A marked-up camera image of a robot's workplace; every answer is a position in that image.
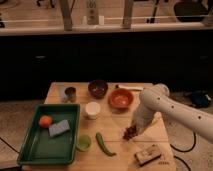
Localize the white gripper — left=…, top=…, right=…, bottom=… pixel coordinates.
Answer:
left=131, top=104, right=156, bottom=135

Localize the dark grape bunch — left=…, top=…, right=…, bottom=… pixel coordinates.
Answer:
left=123, top=125, right=137, bottom=140

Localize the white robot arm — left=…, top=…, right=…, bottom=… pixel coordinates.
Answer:
left=132, top=84, right=213, bottom=144

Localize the orange bowl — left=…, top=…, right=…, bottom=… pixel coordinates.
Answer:
left=109, top=88, right=134, bottom=109

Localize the wooden block brush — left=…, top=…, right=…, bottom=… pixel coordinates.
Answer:
left=134, top=144, right=162, bottom=166

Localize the green chili pepper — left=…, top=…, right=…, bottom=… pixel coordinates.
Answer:
left=95, top=132, right=116, bottom=157

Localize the white cup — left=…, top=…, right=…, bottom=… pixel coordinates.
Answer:
left=85, top=102, right=101, bottom=119

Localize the dark purple bowl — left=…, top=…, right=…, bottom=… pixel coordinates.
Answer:
left=88, top=80, right=108, bottom=99

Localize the dark bag on floor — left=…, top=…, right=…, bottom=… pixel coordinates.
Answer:
left=185, top=91, right=212, bottom=108

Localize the small green cup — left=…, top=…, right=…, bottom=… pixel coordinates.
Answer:
left=76, top=135, right=91, bottom=152

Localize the metal can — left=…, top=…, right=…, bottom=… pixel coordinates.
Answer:
left=65, top=87, right=76, bottom=102

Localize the blue sponge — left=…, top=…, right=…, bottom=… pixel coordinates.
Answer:
left=49, top=120, right=70, bottom=137

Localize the orange fruit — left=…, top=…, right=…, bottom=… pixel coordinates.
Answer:
left=39, top=115, right=53, bottom=128

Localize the green plastic tray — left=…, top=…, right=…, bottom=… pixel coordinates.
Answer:
left=16, top=103, right=81, bottom=166

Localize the white handled utensil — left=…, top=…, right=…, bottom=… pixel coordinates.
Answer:
left=115, top=84, right=144, bottom=91

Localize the black cable on floor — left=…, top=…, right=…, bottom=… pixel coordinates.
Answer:
left=169, top=131, right=198, bottom=171

